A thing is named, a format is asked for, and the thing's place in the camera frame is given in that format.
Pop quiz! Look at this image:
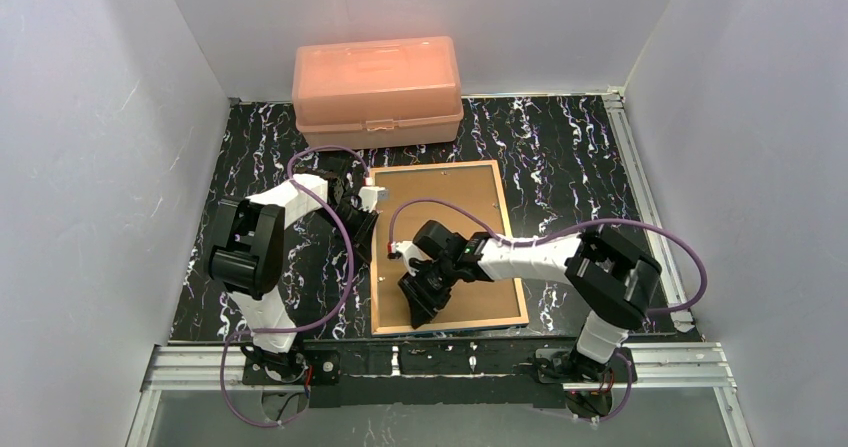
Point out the blue wooden picture frame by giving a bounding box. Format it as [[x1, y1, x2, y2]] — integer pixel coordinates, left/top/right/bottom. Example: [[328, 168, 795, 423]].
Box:
[[368, 160, 531, 337]]

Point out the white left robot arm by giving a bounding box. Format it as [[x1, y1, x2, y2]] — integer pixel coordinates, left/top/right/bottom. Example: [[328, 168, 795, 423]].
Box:
[[203, 167, 386, 354]]

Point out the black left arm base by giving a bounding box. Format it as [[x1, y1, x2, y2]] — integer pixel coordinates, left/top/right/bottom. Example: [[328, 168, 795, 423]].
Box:
[[240, 345, 341, 423]]

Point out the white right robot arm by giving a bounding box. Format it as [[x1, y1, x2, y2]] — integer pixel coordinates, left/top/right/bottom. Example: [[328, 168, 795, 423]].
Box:
[[388, 220, 662, 367]]

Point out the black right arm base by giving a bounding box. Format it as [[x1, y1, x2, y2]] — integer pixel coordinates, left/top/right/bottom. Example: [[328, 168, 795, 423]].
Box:
[[529, 348, 638, 423]]

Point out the translucent pink plastic storage box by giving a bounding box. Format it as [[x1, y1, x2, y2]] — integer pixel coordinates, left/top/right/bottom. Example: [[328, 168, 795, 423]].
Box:
[[292, 36, 464, 150]]

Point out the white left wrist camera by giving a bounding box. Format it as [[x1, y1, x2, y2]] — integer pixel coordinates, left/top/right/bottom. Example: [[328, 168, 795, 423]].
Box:
[[357, 177, 388, 212]]

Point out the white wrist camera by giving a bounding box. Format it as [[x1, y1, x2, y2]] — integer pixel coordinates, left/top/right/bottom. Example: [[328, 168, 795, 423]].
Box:
[[357, 177, 388, 212], [388, 241, 428, 276]]

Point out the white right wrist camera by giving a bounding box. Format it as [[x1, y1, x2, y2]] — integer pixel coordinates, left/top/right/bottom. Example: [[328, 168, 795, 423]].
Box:
[[388, 241, 428, 276]]

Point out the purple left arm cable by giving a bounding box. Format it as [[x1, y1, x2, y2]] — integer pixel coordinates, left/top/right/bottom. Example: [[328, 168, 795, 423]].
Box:
[[219, 145, 372, 430]]

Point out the aluminium right side rail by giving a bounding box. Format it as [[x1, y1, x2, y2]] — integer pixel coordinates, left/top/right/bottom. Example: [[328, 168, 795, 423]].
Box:
[[600, 91, 688, 306]]

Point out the aluminium rail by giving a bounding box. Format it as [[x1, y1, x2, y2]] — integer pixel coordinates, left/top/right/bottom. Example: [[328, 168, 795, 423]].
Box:
[[127, 337, 752, 446], [600, 91, 688, 306]]

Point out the aluminium front rail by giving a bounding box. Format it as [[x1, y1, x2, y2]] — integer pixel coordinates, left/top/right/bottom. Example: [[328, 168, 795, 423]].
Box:
[[127, 337, 752, 446]]

